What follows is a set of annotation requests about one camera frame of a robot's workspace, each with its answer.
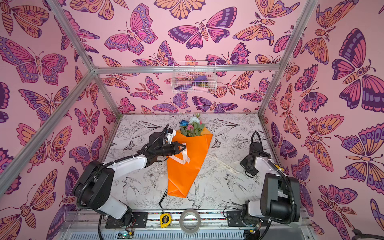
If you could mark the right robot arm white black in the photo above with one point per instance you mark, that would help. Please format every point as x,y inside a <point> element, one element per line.
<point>280,197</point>

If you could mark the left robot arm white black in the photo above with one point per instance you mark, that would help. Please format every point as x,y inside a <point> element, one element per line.
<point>93,188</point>

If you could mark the yellow tape measure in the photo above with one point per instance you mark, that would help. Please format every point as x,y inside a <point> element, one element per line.
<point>165,218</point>

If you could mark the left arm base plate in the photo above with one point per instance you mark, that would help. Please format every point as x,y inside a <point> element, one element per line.
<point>138,220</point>

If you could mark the white fake rose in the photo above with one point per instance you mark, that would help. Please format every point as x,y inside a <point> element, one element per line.
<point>195,119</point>

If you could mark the orange wrapping paper sheet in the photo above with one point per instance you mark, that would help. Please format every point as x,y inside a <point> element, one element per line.
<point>183,168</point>

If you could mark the clear tape roll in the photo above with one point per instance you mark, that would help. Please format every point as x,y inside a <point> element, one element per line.
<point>190,221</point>

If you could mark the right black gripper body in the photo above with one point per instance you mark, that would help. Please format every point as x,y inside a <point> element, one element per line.
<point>249,167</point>

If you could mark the white wire basket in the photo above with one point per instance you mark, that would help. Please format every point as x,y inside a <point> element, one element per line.
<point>194,77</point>

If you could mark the green circuit board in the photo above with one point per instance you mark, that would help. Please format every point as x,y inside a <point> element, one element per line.
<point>125,235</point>

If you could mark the blue fake rose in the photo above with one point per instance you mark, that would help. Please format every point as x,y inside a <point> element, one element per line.
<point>183,123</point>

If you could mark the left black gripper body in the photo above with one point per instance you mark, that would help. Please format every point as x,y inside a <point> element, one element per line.
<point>158,153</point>

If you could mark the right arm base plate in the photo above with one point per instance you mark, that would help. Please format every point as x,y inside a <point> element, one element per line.
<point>235,220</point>

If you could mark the small pink fake rose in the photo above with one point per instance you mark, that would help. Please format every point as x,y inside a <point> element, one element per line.
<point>190,130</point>

